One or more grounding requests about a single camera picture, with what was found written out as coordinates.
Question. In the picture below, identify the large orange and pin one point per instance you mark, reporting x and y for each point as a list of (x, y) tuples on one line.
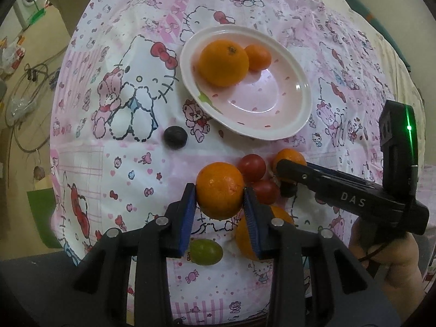
[(223, 63), (277, 216)]

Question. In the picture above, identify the person's right hand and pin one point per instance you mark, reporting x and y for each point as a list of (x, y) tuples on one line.
[(398, 265)]

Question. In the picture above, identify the small dark grape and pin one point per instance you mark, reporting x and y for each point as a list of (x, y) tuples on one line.
[(288, 190)]

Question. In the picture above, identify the red cherry tomato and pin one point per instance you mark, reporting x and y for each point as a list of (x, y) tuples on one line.
[(251, 167), (266, 192)]

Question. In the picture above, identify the green grape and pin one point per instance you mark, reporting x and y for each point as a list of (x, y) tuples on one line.
[(205, 252)]

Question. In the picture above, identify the pink white oval plate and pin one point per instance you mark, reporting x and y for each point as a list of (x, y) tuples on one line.
[(272, 102)]

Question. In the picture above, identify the small orange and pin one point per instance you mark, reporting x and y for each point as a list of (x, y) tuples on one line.
[(259, 58), (220, 190), (289, 156)]

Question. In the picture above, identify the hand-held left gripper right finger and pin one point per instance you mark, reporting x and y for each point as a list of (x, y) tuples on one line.
[(251, 221)]

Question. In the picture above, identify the cream duvet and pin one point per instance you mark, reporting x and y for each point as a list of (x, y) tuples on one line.
[(402, 75)]

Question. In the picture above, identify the red white plastic bag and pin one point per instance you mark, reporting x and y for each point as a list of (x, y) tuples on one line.
[(12, 58)]

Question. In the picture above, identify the dark purple grape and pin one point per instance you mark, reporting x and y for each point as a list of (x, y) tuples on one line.
[(175, 137)]

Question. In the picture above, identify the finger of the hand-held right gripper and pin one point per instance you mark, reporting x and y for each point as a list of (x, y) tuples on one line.
[(299, 175), (340, 174)]

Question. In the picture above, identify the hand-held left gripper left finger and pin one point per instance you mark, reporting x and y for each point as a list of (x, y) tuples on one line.
[(187, 218)]

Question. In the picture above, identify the clear plastic bag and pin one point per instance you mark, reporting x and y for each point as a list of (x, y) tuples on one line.
[(20, 104)]

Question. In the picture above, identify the teal mat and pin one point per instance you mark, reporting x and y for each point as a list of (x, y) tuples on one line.
[(361, 5)]

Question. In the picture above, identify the person's dark clothing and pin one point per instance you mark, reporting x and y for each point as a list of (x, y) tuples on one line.
[(34, 286)]

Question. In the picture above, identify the pink cartoon printed blanket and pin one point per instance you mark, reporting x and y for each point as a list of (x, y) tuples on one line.
[(136, 177)]

